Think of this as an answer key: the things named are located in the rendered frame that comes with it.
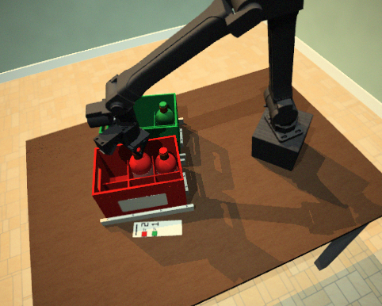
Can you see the green bottle crate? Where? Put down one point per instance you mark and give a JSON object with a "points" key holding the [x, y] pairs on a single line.
{"points": [[146, 108]]}

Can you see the red crate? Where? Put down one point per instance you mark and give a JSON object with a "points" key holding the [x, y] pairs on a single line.
{"points": [[120, 194]]}

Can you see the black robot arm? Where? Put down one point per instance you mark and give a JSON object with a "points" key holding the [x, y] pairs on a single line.
{"points": [[122, 90]]}

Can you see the white paper pick list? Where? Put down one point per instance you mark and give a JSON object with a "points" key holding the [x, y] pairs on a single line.
{"points": [[157, 228]]}

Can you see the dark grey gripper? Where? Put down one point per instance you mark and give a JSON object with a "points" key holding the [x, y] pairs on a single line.
{"points": [[141, 141]]}

